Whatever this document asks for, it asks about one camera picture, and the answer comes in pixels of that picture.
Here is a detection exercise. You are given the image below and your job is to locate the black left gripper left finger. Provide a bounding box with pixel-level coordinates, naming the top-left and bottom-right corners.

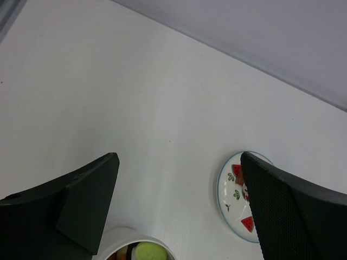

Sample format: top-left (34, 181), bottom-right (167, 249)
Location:
top-left (1, 153), bottom-right (119, 259)

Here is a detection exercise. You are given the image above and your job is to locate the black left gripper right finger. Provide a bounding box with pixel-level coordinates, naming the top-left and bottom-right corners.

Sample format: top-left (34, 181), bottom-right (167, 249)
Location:
top-left (241, 152), bottom-right (346, 259)

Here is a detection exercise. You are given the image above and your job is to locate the white cylindrical lunch container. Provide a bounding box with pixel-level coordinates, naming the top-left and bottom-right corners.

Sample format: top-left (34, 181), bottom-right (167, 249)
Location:
top-left (92, 227), bottom-right (177, 259)

